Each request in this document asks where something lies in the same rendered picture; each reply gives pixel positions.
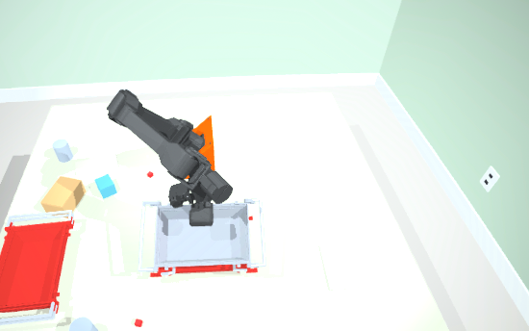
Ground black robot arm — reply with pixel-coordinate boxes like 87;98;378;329
106;89;233;209

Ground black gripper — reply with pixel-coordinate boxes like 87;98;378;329
189;186;214;227

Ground small light blue block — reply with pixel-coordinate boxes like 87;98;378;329
95;174;117;199

